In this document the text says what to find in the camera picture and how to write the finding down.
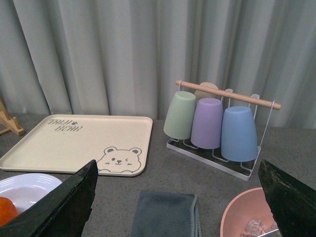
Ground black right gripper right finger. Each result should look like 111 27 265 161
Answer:
258 160 316 237

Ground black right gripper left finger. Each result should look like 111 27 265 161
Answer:
0 159 98 237

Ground white round plate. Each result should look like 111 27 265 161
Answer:
0 173 62 214

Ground orange mandarin fruit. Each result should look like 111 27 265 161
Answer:
0 197 19 226

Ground pink bowl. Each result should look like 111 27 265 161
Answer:
220 188 275 237

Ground clear ice cubes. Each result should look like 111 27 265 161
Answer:
240 220 278 237

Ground blue cup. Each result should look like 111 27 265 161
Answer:
221 106 258 162

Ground beige bear serving tray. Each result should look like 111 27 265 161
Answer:
0 115 153 177

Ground grey-green folded cloth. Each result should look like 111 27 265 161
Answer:
131 191 202 237

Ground wooden dish rack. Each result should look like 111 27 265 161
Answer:
0 99 26 136

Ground purple cup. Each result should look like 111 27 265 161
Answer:
191 98 224 149

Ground light green cup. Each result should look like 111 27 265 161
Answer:
163 91 197 140

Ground beige cup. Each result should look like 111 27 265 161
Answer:
194 82 218 103

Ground metal spoon handle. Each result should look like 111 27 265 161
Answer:
258 229 282 237

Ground white wire cup rack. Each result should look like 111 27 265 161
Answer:
166 80 281 181

